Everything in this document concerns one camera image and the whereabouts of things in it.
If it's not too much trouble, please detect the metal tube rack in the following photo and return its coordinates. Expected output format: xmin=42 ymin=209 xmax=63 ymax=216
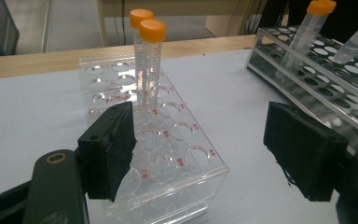
xmin=244 ymin=25 xmax=358 ymax=157

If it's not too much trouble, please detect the orange-capped clear tube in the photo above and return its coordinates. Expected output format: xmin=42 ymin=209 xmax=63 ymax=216
xmin=322 ymin=0 xmax=337 ymax=15
xmin=333 ymin=12 xmax=358 ymax=65
xmin=136 ymin=19 xmax=167 ymax=111
xmin=129 ymin=8 xmax=155 ymax=94
xmin=276 ymin=0 xmax=330 ymax=79

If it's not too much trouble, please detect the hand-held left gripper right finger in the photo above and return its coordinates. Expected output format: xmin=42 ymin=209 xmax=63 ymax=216
xmin=263 ymin=101 xmax=350 ymax=203

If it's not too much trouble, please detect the clear acrylic tube rack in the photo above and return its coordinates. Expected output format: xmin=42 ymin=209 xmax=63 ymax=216
xmin=77 ymin=54 xmax=230 ymax=224

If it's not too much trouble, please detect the black hanging cable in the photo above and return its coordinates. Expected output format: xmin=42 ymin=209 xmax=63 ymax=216
xmin=113 ymin=0 xmax=129 ymax=45

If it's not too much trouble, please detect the light wooden furniture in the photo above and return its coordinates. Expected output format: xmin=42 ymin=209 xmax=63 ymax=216
xmin=94 ymin=0 xmax=269 ymax=48

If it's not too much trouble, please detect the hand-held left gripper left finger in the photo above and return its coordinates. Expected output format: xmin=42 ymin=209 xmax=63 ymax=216
xmin=77 ymin=101 xmax=137 ymax=203

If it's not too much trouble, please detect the wooden table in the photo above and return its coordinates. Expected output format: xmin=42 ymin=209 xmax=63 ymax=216
xmin=0 ymin=34 xmax=259 ymax=81

